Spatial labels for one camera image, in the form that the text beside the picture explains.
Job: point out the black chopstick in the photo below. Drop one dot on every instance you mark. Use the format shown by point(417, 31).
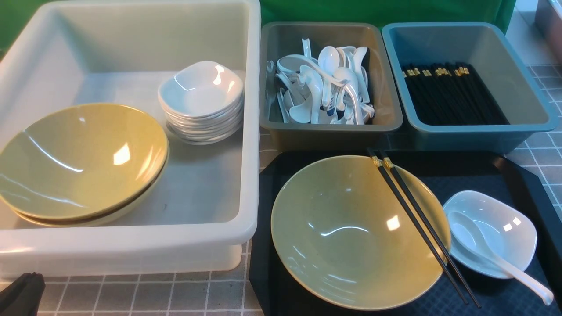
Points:
point(418, 227)
point(390, 168)

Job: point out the yellow-green noodle bowl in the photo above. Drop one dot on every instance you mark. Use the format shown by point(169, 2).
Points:
point(342, 234)

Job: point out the white sauce dish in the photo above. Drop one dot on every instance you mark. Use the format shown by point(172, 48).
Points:
point(508, 232)

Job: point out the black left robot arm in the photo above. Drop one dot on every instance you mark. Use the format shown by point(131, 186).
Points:
point(22, 297)

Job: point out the bottom stacked yellow bowl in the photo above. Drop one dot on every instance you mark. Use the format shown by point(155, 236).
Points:
point(106, 216)

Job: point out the stacked yellow bowl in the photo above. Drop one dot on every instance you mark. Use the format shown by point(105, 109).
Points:
point(82, 161)
point(106, 216)

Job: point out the top stacked yellow bowl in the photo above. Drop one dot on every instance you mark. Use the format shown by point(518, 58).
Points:
point(82, 161)

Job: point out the pile of white soup spoons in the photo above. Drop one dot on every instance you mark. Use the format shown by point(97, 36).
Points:
point(330, 89)

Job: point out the stack of white sauce dishes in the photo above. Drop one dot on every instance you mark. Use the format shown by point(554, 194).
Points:
point(203, 103)

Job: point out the grey plastic spoon bin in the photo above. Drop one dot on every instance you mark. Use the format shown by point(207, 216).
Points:
point(282, 38)

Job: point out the black plastic serving tray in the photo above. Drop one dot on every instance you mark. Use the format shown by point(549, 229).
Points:
point(445, 173)

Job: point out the pile of black chopsticks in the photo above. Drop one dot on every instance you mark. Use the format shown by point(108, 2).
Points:
point(451, 94)

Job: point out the blue plastic chopstick bin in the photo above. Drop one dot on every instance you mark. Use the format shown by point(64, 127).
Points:
point(486, 48)

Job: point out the large white plastic tub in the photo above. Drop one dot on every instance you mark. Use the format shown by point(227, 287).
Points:
point(204, 207)

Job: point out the pink box at corner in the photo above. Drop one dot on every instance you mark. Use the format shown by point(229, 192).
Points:
point(548, 20)

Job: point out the green cloth backdrop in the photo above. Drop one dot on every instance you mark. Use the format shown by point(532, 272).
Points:
point(382, 12)

